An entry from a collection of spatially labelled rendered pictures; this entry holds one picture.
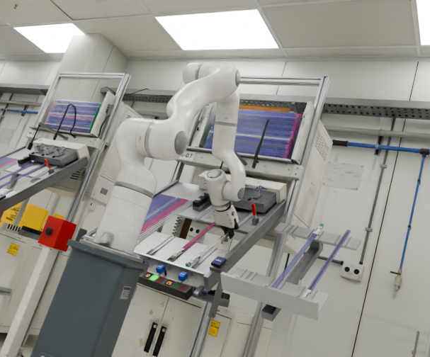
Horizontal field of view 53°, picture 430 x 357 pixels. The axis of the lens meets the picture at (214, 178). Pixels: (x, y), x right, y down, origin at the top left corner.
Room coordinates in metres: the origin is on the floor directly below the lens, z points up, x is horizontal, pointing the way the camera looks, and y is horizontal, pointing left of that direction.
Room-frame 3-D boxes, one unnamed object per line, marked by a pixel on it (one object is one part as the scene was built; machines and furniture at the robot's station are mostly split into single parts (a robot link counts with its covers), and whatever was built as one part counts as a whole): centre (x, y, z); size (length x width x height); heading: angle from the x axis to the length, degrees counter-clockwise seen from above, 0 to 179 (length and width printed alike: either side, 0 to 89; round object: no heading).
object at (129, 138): (1.29, 0.25, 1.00); 0.19 x 0.12 x 0.24; 61
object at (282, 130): (2.22, -0.13, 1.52); 0.51 x 0.13 x 0.27; 57
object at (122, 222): (1.27, 0.22, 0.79); 0.19 x 0.19 x 0.18
